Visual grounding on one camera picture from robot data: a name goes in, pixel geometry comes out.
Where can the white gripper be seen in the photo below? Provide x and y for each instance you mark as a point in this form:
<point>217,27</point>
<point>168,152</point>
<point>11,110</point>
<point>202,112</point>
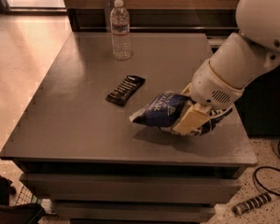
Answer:
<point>212,85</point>

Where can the blue chip bag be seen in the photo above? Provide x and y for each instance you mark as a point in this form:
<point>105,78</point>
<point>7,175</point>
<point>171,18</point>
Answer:
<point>167,108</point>

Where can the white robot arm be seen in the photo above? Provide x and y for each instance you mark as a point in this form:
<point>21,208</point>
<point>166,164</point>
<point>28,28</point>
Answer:
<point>244,70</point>

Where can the black candy bar wrapper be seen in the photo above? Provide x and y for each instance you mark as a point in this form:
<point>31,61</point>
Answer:
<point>124,91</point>

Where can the clear plastic water bottle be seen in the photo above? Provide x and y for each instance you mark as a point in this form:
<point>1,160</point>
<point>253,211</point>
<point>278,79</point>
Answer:
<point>120,31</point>

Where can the black power strip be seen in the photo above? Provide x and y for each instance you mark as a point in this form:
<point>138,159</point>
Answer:
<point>251,204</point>

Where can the grey drawer table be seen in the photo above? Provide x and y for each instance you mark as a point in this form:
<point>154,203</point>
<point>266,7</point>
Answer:
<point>96,166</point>

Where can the grey metal bracket left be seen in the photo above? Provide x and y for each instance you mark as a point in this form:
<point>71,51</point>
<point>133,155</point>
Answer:
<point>108,6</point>

